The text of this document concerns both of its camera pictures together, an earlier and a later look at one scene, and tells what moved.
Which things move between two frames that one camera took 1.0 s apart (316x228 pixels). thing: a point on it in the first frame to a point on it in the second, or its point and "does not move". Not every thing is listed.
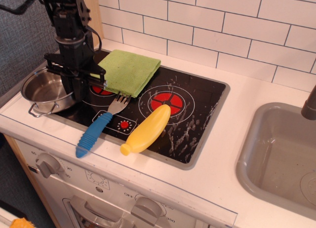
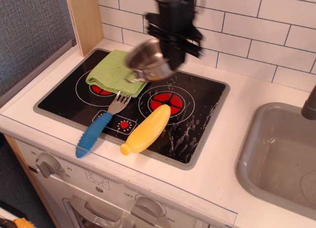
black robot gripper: [75, 57] to [175, 23]
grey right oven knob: [146, 210] does not move
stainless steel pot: [47, 92] to [146, 58]
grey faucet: [308, 111] does not move
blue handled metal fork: [88, 135] does not move
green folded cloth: [127, 73] does not move
